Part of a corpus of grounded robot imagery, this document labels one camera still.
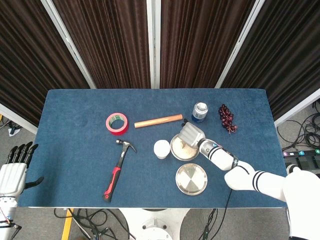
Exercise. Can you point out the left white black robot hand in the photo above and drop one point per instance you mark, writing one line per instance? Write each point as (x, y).
(12, 175)

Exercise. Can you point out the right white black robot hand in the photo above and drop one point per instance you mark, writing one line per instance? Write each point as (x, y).
(192, 136)

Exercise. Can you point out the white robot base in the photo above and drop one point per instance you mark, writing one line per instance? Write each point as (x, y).
(153, 225)

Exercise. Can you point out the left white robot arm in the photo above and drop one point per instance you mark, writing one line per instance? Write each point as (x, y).
(6, 210)

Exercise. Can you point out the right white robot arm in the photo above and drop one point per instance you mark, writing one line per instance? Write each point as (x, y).
(250, 178)

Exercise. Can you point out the metal bowl with rim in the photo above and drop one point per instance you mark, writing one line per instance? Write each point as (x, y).
(183, 151)

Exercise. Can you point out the white paper cup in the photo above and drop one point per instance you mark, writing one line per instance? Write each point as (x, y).
(161, 148)

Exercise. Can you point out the blue white tin can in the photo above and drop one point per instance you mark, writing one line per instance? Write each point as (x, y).
(199, 115)

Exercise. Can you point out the wooden rolling stick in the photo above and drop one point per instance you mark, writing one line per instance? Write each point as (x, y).
(158, 121)

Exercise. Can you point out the purple grape bunch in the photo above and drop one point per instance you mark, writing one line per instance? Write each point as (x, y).
(226, 118)

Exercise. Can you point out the empty steel plate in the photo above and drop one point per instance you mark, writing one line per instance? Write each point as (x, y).
(191, 179)

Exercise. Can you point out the blue table cloth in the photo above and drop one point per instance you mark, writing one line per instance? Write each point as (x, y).
(75, 162)

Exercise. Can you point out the red tape roll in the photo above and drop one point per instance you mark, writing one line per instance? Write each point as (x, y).
(120, 131)

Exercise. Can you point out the yellow floor tape strip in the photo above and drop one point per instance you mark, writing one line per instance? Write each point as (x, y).
(67, 225)

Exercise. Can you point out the black red claw hammer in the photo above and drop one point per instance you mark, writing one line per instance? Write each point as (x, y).
(116, 175)

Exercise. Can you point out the brown fabric partition panel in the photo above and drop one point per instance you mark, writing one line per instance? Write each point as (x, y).
(30, 57)
(107, 45)
(287, 57)
(200, 45)

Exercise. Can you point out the white black shoe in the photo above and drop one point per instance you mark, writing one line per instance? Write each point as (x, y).
(289, 169)

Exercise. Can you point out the black foot pedal board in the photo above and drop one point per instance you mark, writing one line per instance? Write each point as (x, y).
(303, 160)

